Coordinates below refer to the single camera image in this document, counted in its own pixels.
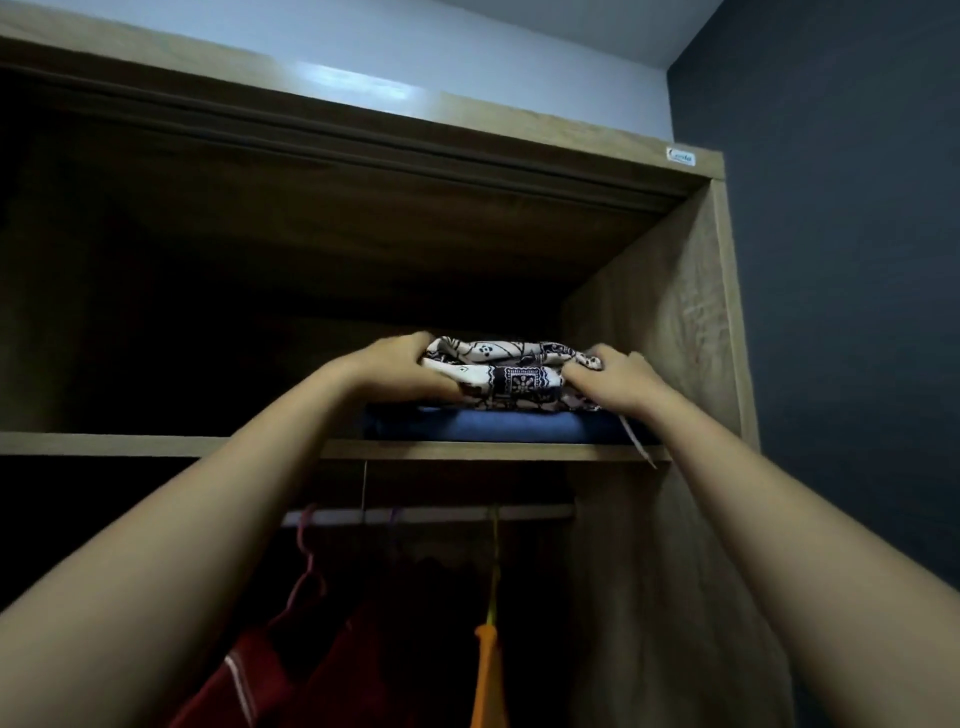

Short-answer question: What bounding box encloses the person's left hand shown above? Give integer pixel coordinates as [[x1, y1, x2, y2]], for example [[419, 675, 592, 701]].
[[346, 331, 465, 406]]

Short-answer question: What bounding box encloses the person's right hand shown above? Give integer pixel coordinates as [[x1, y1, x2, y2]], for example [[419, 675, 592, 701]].
[[561, 343, 663, 418]]

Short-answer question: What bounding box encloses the black and white patterned cloth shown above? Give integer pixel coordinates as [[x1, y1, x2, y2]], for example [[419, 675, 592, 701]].
[[420, 336, 606, 414]]

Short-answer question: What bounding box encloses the person's right forearm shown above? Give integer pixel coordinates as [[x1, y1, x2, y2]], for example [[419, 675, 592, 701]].
[[637, 386, 960, 728]]

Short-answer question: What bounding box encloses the person's left forearm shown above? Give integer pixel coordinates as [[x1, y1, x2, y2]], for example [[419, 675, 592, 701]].
[[0, 354, 370, 728]]

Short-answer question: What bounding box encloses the folded blue garment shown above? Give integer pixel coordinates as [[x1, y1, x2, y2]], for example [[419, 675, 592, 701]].
[[363, 403, 658, 470]]

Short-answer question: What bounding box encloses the wooden wardrobe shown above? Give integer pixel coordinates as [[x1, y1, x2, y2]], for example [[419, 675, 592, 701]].
[[0, 15, 798, 728]]

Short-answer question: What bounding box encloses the yellow-green clothes hanger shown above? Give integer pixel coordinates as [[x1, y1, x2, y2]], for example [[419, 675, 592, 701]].
[[483, 504, 502, 630]]

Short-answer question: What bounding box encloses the pink clothes hanger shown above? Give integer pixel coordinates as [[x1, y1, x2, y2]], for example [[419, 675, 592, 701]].
[[264, 504, 331, 631]]

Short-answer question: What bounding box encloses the orange garment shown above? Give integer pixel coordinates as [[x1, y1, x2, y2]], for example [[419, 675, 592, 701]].
[[469, 624, 510, 728]]

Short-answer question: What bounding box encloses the red garment with white stripes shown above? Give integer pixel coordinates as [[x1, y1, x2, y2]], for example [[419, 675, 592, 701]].
[[166, 555, 481, 728]]

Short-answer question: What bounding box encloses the metal hanging rail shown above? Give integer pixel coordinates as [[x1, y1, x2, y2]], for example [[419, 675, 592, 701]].
[[281, 504, 577, 528]]

